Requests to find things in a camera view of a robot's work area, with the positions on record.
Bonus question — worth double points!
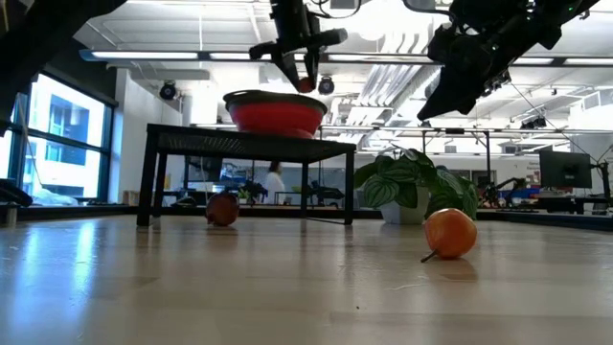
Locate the artificial green leafy plant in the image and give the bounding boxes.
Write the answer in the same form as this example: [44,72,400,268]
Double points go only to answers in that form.
[352,145,481,221]

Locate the black perforated metal stand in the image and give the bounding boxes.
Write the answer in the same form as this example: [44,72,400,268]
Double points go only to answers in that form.
[136,123,358,228]

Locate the long ceiling light strip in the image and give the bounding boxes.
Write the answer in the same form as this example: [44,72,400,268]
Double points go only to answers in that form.
[79,48,613,69]

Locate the small orange front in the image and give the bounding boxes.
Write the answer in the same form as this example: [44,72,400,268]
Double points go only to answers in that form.
[420,207,479,265]

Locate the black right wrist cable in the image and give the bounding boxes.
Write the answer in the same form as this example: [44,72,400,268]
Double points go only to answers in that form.
[401,0,454,18]

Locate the silver ventilation duct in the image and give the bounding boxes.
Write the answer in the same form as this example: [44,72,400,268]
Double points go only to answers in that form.
[377,61,444,111]

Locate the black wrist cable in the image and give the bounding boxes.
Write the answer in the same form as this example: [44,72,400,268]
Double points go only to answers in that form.
[310,0,363,20]
[401,0,454,18]

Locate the dark red apple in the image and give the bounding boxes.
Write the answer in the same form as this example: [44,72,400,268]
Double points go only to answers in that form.
[204,191,240,228]

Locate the red collapsible bowl grey rim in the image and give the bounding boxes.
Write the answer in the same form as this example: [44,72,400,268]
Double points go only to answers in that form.
[222,88,329,141]

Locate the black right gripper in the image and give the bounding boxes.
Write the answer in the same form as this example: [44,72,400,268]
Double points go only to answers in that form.
[416,0,533,122]

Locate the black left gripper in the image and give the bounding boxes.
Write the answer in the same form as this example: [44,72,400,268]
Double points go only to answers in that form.
[248,0,350,93]

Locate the large window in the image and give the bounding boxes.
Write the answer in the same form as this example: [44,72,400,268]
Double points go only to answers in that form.
[0,71,119,205]

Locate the dark computer monitor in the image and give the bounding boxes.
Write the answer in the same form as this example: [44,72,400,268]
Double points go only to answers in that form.
[538,149,594,190]

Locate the black background rig frame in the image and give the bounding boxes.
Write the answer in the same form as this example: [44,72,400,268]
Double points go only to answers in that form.
[420,126,493,193]

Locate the dark background desk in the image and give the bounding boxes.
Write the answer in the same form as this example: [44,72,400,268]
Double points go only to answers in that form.
[535,194,613,216]

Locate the white plant pot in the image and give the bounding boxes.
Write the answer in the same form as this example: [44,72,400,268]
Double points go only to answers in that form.
[381,185,433,226]

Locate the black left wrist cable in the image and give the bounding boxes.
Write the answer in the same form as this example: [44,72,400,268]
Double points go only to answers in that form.
[310,0,363,20]

